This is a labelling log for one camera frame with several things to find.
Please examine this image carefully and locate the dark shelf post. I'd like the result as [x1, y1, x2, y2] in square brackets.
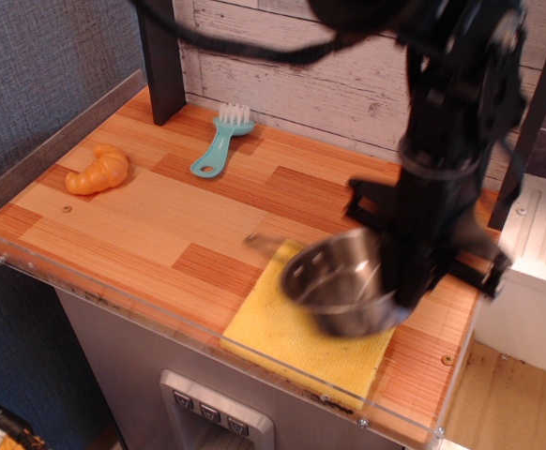
[134, 0, 186, 126]
[488, 60, 546, 231]

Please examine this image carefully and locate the orange toy croissant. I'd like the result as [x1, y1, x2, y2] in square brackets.
[65, 144, 129, 196]

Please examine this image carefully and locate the white toy sink unit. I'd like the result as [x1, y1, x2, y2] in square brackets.
[475, 175, 546, 370]

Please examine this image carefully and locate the yellow towel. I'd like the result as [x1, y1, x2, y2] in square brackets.
[220, 240, 394, 410]

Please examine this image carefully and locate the dark left shelf post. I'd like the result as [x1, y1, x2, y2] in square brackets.
[134, 0, 186, 126]

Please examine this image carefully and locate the teal dish brush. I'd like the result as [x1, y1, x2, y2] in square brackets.
[190, 103, 255, 178]

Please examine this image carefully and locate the dark right shelf post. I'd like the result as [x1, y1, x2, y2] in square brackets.
[488, 60, 546, 231]

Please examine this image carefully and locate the orange object bottom left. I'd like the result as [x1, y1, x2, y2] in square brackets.
[0, 430, 48, 450]

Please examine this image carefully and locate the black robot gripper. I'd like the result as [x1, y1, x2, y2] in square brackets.
[346, 157, 511, 308]

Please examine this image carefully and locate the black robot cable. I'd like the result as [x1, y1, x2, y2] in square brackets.
[131, 0, 344, 65]

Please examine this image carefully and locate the stainless steel pot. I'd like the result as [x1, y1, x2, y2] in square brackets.
[243, 228, 408, 339]

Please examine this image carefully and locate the clear acrylic table guard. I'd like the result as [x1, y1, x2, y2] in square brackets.
[0, 217, 478, 449]

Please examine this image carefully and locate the silver toy fridge cabinet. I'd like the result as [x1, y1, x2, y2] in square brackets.
[57, 291, 398, 449]

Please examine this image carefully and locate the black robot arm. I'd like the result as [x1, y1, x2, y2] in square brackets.
[311, 1, 526, 308]

